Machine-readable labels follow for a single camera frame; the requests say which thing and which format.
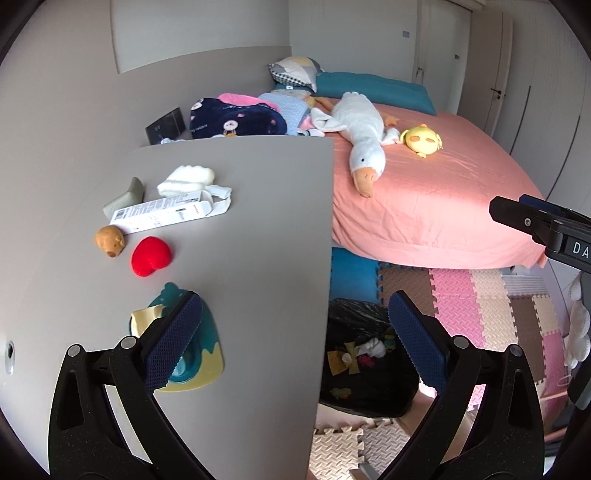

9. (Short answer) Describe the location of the grey green wedge sponge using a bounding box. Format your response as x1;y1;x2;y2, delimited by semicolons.
102;177;145;220

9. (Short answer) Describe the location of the white plush on chair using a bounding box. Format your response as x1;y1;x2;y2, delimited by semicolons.
565;273;590;369

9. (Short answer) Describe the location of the navy cartoon blanket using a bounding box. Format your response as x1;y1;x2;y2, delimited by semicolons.
189;98;287;139

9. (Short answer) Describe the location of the red heart plush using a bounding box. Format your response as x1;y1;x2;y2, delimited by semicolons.
131;236;172;277

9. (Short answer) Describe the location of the light blue knit blanket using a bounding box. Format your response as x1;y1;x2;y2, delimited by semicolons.
259;92;310;136

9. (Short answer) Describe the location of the black trash bag bin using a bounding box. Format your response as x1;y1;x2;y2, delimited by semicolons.
320;298;419;418

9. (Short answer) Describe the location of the white towel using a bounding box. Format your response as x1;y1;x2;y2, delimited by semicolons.
356;338;387;358

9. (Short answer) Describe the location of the patchwork checkered pillow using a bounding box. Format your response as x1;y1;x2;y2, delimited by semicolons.
269;56;322;93

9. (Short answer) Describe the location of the black wall switch panel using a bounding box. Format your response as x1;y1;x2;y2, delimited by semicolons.
145;108;186;145

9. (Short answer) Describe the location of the teal long pillow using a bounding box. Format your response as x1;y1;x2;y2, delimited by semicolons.
271;71;438;116

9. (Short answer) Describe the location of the yellow chick plush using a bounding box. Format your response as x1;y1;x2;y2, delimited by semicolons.
400;124;443;158

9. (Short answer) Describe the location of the pink blanket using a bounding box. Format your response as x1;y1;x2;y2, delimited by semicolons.
217;93;280;111

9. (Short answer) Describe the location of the teal yellow dino mat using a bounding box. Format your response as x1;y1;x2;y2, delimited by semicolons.
129;282;224;393

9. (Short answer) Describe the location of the white goose plush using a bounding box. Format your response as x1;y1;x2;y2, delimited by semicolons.
311;92;400;198

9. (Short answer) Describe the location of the brown bear plush toy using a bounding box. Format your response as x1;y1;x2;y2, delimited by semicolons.
94;225;126;258

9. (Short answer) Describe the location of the colourful foam floor mat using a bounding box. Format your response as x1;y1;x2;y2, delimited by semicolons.
308;246;571;480

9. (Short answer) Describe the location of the white paper carton box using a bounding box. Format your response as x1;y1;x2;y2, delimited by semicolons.
109;185;232;235

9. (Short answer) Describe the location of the pink sheet bed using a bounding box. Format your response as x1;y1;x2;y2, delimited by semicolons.
329;105;546;269

